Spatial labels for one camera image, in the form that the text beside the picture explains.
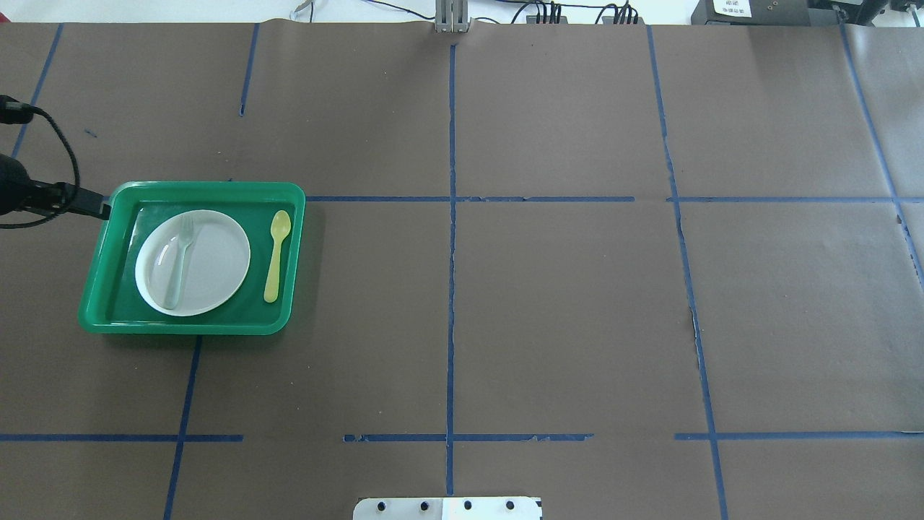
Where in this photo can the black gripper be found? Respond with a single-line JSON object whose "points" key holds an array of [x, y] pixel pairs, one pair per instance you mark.
{"points": [[12, 184]]}

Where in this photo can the pale mint plastic fork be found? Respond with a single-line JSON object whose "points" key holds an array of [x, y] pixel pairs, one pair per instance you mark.
{"points": [[184, 242]]}

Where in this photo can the green plastic tray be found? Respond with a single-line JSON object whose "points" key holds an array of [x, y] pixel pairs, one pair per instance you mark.
{"points": [[111, 303]]}

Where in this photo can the white round plate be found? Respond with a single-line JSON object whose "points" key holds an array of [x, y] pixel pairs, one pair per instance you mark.
{"points": [[217, 263]]}

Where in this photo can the yellow plastic spoon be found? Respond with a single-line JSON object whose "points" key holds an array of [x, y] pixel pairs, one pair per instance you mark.
{"points": [[280, 228]]}

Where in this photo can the dark grey control box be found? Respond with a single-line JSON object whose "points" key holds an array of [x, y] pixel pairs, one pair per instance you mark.
{"points": [[764, 13]]}

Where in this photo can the grey aluminium frame post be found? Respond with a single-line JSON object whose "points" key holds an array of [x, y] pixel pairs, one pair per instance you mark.
{"points": [[452, 16]]}

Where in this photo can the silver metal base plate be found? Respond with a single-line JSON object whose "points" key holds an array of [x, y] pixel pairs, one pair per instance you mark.
{"points": [[477, 507]]}

